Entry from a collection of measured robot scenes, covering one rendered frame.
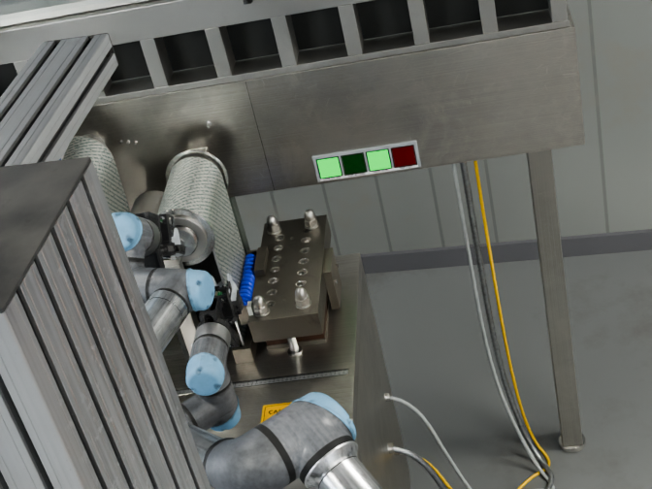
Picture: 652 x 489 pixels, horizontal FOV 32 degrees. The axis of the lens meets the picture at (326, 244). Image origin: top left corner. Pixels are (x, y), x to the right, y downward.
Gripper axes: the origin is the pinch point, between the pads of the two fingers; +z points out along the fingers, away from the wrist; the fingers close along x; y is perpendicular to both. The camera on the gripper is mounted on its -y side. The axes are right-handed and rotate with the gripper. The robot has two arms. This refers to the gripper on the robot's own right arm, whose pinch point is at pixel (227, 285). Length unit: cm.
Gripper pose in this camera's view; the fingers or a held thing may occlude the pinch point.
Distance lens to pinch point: 260.9
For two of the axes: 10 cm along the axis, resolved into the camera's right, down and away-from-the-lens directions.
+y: -2.0, -8.1, -5.5
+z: 0.5, -5.7, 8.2
